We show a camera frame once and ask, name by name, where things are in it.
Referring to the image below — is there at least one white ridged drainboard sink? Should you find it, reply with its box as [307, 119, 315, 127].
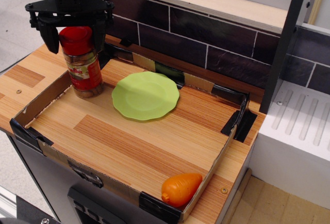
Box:
[249, 82, 329, 208]

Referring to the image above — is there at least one light wooden shelf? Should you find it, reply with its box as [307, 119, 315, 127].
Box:
[160, 0, 288, 34]

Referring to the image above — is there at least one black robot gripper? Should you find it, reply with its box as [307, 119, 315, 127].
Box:
[25, 0, 114, 54]

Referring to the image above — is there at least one red-capped basil spice bottle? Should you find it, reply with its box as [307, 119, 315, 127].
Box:
[59, 26, 103, 99]

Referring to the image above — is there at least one light green plastic plate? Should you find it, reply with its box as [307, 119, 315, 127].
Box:
[111, 71, 180, 121]

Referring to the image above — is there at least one black toy oven panel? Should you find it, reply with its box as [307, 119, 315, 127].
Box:
[67, 186, 135, 224]

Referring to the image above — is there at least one dark grey vertical post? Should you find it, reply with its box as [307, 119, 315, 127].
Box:
[259, 0, 305, 114]

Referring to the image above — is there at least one orange toy carrot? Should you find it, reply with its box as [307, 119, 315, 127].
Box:
[161, 173, 203, 207]

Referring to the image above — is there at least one taped cardboard fence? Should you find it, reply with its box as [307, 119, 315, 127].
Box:
[11, 45, 264, 223]

